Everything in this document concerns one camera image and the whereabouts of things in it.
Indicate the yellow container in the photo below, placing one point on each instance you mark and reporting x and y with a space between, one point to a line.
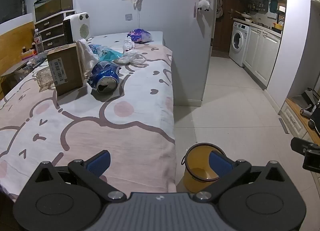
278 26

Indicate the metal spray can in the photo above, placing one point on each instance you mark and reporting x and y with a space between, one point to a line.
305 112

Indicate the pink printed blanket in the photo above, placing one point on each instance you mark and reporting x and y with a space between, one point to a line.
100 126

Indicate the crumpled white plastic bag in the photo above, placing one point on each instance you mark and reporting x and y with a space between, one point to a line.
132 57

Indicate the white heater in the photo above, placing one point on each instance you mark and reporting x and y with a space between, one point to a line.
80 24

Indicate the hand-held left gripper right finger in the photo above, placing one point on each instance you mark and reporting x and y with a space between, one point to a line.
220 163

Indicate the white washing machine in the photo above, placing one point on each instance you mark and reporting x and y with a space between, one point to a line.
238 43

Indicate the teal hanging bag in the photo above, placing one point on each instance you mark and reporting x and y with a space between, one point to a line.
274 5

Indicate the white sheep plush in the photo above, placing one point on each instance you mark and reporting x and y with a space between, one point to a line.
203 5

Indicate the wall switch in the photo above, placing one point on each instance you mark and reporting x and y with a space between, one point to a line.
128 17

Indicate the yellow bucket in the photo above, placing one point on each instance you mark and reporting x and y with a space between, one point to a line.
193 161

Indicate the dark drawer cabinet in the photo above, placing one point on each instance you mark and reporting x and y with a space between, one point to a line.
50 32

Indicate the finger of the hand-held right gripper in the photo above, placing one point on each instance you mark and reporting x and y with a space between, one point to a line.
298 144

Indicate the water bottle with red label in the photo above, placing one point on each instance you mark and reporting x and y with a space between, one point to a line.
38 42

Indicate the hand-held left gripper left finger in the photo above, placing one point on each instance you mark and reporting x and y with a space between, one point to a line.
100 163

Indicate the brown hanging bag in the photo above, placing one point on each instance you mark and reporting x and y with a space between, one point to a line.
219 5

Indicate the low white cabinet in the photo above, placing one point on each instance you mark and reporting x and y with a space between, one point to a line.
292 118

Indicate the clear plastic bottle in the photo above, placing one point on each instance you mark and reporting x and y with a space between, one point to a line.
44 78

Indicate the spice rack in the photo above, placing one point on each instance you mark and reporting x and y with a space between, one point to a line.
257 6

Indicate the white plastic bag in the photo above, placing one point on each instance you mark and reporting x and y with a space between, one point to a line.
132 57
86 53

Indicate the brown wooden door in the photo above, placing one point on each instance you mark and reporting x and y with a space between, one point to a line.
225 33

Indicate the brown cardboard box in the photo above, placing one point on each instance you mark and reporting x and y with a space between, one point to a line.
66 70

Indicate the purple snack bag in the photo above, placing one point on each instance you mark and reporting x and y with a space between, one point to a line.
138 35

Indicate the white tissue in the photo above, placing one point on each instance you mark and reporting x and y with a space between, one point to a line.
128 43

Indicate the crushed blue can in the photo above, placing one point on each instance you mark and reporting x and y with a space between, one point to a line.
105 78

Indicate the white kitchen cabinets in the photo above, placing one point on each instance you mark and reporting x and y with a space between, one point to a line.
260 53

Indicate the grey bed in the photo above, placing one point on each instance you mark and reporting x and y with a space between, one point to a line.
112 37

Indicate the glass fish tank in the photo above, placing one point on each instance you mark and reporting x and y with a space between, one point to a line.
52 3

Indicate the blue plastic bag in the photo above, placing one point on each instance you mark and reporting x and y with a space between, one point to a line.
107 54

